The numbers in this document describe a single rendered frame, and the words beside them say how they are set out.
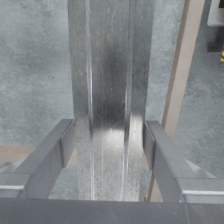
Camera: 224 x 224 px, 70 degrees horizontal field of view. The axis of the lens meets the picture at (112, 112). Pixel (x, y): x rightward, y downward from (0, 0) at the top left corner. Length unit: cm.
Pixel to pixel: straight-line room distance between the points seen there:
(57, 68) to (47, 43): 15
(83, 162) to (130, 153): 5
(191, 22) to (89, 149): 71
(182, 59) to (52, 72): 75
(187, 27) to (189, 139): 75
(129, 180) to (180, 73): 66
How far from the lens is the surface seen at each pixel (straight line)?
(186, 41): 79
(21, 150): 92
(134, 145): 16
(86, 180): 18
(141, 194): 126
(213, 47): 104
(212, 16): 108
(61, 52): 108
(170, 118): 82
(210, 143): 135
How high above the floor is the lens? 103
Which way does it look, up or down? 72 degrees down
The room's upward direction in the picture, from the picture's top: 176 degrees counter-clockwise
